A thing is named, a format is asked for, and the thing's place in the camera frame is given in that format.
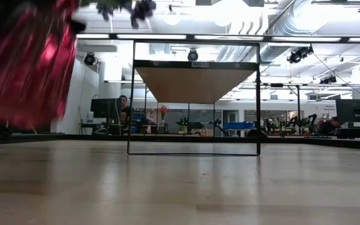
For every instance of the dark office desk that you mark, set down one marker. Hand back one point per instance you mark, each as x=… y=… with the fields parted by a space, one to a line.
x=355 y=132
x=87 y=125

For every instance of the blue plastic bin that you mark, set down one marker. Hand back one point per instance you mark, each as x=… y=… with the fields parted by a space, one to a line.
x=238 y=125

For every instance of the white shelf label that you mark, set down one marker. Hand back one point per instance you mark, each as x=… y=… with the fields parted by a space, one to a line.
x=200 y=64

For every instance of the silver spiral ventilation duct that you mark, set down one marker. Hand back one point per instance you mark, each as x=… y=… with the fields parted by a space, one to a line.
x=280 y=28

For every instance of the brown cardboard box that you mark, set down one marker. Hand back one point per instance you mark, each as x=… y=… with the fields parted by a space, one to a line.
x=204 y=132

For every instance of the black computer monitor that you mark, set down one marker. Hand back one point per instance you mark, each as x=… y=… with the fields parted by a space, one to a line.
x=355 y=110
x=105 y=107

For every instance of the black background robot arm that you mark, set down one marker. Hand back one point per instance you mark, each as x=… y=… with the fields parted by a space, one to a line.
x=219 y=125
x=302 y=122
x=192 y=125

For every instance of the person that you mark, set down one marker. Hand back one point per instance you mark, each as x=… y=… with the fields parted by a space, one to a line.
x=123 y=100
x=327 y=128

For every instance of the red glass vase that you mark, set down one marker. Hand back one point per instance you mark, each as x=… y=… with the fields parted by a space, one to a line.
x=36 y=87

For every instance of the black metal frame shelf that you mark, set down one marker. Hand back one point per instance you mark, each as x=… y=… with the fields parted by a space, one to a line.
x=192 y=84

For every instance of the black background station frame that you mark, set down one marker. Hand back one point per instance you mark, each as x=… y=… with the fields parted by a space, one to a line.
x=298 y=106

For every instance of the pink flower bouquet vase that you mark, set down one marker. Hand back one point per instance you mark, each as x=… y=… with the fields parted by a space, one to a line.
x=163 y=110

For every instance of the small green potted plant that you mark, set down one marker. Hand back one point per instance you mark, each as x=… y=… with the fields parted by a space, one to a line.
x=182 y=128

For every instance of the white plastic jug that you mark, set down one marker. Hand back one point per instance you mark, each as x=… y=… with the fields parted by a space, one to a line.
x=90 y=117

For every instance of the black metal table frame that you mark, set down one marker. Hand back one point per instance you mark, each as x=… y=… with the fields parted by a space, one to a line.
x=73 y=137

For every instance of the purple artificial flower sprig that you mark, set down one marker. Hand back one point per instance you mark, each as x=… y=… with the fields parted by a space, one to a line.
x=142 y=9

